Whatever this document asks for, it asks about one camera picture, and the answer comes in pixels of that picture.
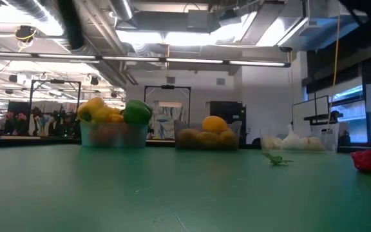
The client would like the yellow hanging cable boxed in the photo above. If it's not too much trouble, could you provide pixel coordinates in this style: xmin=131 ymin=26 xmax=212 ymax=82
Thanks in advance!
xmin=326 ymin=12 xmax=341 ymax=127

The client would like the yellow lemon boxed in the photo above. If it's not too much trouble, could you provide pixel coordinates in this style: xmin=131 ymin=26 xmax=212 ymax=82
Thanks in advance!
xmin=216 ymin=128 xmax=239 ymax=150

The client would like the yellow-orange citrus fruit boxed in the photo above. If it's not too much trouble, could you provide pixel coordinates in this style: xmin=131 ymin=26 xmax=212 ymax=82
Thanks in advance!
xmin=201 ymin=115 xmax=229 ymax=136

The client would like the black gantry frame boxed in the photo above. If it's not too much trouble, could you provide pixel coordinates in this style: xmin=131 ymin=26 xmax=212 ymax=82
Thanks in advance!
xmin=30 ymin=79 xmax=82 ymax=113
xmin=144 ymin=84 xmax=192 ymax=125

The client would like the long ceiling light bar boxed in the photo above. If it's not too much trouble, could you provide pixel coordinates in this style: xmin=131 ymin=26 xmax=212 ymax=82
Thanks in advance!
xmin=0 ymin=50 xmax=292 ymax=68

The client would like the clear plastic basket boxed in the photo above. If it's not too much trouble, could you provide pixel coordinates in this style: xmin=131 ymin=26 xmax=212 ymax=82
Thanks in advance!
xmin=258 ymin=123 xmax=340 ymax=152

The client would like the black ceiling cable reel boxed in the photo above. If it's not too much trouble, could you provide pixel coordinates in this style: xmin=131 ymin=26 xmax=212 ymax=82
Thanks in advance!
xmin=14 ymin=24 xmax=39 ymax=44

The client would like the green table mat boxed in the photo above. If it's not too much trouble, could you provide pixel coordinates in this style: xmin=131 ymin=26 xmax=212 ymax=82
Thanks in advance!
xmin=0 ymin=143 xmax=371 ymax=232

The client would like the green pepper stem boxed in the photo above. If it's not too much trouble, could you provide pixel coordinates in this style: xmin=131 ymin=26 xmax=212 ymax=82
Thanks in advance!
xmin=262 ymin=151 xmax=294 ymax=167

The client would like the blue patterned cloth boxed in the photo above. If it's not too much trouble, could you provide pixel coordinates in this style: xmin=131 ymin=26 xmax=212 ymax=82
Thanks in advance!
xmin=149 ymin=101 xmax=186 ymax=140

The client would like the green bell pepper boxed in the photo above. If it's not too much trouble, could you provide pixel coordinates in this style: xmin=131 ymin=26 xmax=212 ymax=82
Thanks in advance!
xmin=122 ymin=98 xmax=153 ymax=126

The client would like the grey translucent basket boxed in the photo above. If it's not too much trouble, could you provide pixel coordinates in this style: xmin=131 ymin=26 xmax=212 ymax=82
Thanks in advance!
xmin=173 ymin=121 xmax=242 ymax=151

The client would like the teal translucent basket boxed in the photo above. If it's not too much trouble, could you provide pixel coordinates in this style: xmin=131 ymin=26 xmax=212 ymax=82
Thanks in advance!
xmin=79 ymin=122 xmax=149 ymax=149

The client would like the window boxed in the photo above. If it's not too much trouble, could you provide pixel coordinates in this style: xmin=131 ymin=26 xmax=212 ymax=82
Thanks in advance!
xmin=332 ymin=84 xmax=370 ymax=143

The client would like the round metal air duct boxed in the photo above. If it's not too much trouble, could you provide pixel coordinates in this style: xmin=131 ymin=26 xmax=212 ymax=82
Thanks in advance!
xmin=108 ymin=0 xmax=135 ymax=21

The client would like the black frame stand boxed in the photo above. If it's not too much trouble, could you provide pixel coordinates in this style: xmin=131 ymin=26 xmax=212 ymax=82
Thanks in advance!
xmin=290 ymin=95 xmax=322 ymax=126

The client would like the small red pepper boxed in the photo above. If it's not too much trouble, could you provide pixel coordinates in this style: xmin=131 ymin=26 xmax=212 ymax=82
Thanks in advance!
xmin=350 ymin=149 xmax=371 ymax=174

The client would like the orange citrus fruit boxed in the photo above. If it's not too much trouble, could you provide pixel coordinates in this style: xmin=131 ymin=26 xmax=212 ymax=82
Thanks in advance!
xmin=196 ymin=131 xmax=220 ymax=149
xmin=176 ymin=128 xmax=202 ymax=150

